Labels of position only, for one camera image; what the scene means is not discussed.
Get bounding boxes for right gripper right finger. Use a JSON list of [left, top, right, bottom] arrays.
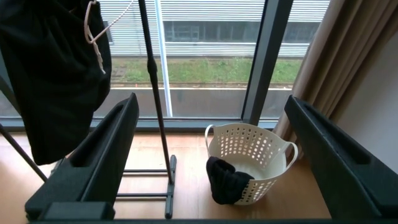
[[284, 95, 398, 218]]

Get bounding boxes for pink clothes hanger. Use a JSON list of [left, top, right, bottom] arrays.
[[83, 0, 135, 75]]

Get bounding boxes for window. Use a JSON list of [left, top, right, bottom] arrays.
[[0, 0, 330, 130]]

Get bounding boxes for black shorts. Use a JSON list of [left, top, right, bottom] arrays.
[[0, 0, 113, 166]]

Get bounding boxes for heap of clothes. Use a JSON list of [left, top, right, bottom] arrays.
[[205, 156, 256, 205]]

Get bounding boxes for black clothes rack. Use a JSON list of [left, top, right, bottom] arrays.
[[0, 0, 178, 220]]

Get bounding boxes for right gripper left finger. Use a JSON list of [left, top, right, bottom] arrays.
[[25, 92, 140, 218]]

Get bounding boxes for white laundry basket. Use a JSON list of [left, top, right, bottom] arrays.
[[204, 123, 299, 206]]

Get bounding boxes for beige curtain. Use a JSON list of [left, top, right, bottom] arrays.
[[273, 0, 398, 156]]

